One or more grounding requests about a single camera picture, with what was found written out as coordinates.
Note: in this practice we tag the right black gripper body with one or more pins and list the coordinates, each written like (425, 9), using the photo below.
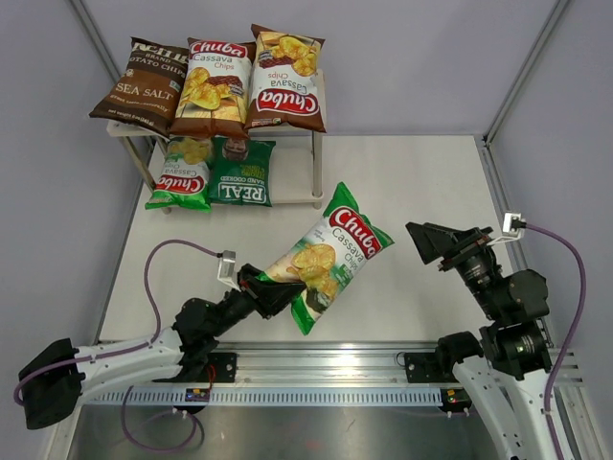
(480, 273)

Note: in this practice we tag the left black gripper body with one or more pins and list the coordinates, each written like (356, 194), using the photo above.
(234, 308)

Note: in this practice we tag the green Chuba cassava bag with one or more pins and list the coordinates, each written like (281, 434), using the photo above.
(185, 176)
(327, 257)

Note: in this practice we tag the green Real chips bag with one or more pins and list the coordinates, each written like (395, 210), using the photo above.
(241, 172)

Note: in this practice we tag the brown Chuba cassava bag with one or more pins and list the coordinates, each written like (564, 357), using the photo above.
(214, 98)
(283, 83)

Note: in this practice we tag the brown Kettle sea salt bag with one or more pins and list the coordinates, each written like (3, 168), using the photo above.
(148, 92)

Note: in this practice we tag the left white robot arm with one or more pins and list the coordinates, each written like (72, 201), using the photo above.
(64, 376)

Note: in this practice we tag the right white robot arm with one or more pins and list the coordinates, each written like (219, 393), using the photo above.
(507, 370)

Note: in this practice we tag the white wooden two-tier shelf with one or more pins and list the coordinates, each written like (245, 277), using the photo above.
(296, 166)

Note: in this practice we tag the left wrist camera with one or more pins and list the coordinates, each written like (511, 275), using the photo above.
(226, 269)

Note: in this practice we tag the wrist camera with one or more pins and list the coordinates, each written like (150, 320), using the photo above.
(226, 269)
(513, 229)

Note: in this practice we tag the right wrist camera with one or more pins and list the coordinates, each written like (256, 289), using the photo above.
(513, 229)

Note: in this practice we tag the aluminium mounting rail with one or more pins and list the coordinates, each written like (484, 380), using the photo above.
(275, 364)

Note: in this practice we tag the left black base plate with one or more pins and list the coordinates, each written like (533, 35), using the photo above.
(221, 368)

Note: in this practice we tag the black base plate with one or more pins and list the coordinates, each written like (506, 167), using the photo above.
(221, 368)
(423, 368)

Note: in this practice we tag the white slotted cable duct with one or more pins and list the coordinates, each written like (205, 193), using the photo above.
(278, 397)

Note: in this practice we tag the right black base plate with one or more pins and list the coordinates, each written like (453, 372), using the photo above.
(423, 368)

